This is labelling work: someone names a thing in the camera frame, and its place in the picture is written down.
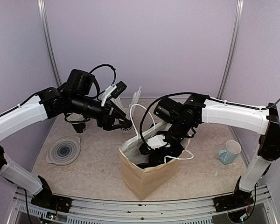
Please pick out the light blue ceramic mug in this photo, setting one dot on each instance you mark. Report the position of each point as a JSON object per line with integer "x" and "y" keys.
{"x": 230, "y": 152}

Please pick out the stack of paper cups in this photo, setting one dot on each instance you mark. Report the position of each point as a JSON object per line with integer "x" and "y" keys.
{"x": 78, "y": 124}

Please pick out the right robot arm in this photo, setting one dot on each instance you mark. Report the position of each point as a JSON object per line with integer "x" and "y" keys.
{"x": 198, "y": 108}

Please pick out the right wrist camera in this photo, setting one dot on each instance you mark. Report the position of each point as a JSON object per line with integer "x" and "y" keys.
{"x": 168, "y": 110}

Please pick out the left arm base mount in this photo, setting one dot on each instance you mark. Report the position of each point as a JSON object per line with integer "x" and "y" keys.
{"x": 46, "y": 199}

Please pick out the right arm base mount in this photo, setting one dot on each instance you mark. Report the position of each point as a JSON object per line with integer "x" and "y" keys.
{"x": 234, "y": 200}

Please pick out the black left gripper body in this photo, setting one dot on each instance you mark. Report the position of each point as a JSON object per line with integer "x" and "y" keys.
{"x": 102, "y": 121}

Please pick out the aluminium front rail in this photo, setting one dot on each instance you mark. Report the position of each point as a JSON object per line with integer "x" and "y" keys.
{"x": 93, "y": 211}

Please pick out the brown paper takeout bag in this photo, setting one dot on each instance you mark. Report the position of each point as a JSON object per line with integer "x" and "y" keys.
{"x": 143, "y": 182}

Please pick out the black cup holding straws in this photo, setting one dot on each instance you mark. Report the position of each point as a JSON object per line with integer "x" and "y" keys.
{"x": 126, "y": 129}

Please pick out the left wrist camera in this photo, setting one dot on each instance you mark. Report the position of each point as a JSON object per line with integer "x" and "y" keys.
{"x": 113, "y": 91}

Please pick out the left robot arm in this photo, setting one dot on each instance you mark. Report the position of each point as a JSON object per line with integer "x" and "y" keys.
{"x": 81, "y": 95}

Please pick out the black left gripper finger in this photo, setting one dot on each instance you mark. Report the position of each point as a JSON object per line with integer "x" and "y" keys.
{"x": 117, "y": 113}
{"x": 113, "y": 124}

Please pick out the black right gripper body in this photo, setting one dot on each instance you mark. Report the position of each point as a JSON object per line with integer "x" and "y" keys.
{"x": 174, "y": 151}

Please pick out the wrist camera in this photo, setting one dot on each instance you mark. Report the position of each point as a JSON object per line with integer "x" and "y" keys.
{"x": 113, "y": 91}
{"x": 168, "y": 110}

